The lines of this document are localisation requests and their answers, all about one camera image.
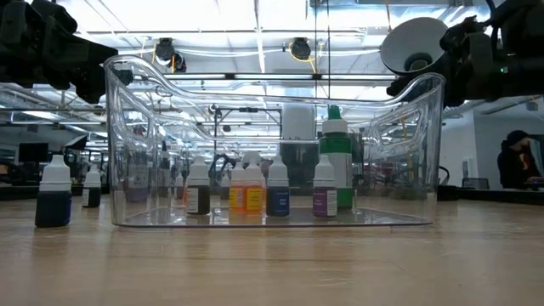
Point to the small dark food coloring bottle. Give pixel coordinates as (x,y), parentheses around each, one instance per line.
(225,189)

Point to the large green food coloring bottle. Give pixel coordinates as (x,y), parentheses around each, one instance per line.
(336,144)

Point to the small purple food coloring bottle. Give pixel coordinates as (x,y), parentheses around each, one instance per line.
(325,202)

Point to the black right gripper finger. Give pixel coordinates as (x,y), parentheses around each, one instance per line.
(469,42)
(455,87)

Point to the small blue food coloring bottle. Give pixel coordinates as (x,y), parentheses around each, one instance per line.
(278,202)

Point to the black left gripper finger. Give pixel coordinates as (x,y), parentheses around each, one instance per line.
(89,52)
(95,83)

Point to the clear plastic bin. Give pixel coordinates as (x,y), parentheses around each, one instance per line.
(382,208)

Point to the person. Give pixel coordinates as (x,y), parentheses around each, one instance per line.
(514,163)

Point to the small brown food coloring bottle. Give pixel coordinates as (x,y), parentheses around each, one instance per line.
(198,200)

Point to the small navy food coloring bottle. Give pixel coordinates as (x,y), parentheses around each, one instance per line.
(53,208)

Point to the black monitor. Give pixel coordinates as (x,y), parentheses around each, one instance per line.
(33,152)

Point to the small black food coloring bottle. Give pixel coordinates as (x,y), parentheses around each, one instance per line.
(92,195)

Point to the small yellow food coloring bottle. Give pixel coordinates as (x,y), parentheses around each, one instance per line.
(254,199)

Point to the black desk lamp white shade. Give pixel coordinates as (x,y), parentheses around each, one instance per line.
(414,42)

